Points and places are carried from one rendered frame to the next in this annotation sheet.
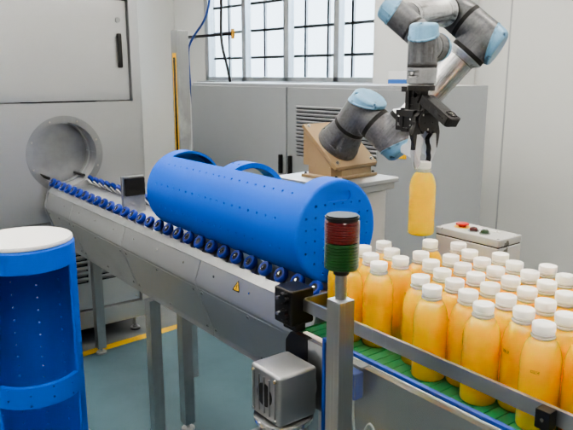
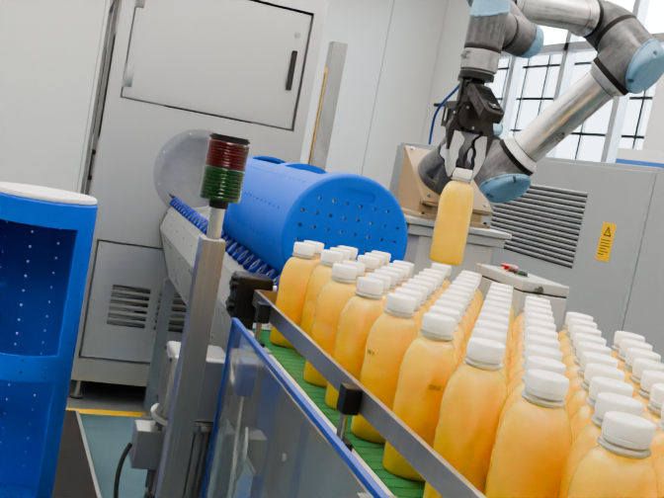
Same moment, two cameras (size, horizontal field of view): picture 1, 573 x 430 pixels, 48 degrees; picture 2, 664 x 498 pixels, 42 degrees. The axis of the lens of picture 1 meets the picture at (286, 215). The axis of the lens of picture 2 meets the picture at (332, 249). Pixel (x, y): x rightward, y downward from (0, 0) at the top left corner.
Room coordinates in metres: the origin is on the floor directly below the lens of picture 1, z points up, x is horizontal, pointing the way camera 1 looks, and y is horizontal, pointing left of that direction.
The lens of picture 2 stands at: (-0.07, -0.71, 1.25)
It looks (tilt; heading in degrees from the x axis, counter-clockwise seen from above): 5 degrees down; 19
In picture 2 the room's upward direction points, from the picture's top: 11 degrees clockwise
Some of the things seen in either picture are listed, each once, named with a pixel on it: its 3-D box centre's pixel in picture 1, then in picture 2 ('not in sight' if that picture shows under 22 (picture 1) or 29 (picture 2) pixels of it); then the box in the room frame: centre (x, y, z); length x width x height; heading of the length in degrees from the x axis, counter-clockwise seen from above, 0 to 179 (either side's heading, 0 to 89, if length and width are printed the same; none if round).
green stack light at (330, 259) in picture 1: (341, 254); (221, 184); (1.13, -0.10, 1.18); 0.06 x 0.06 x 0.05
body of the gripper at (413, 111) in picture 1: (418, 109); (469, 103); (1.68, -0.34, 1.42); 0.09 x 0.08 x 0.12; 37
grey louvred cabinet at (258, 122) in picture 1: (314, 194); (508, 305); (4.20, -0.19, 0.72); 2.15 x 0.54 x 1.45; 41
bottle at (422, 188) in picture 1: (422, 200); (453, 219); (1.66, -0.36, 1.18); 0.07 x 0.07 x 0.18
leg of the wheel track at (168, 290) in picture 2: not in sight; (158, 349); (3.23, 1.13, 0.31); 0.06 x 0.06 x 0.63; 37
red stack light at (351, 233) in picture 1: (342, 230); (226, 155); (1.13, -0.10, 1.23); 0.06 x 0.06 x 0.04
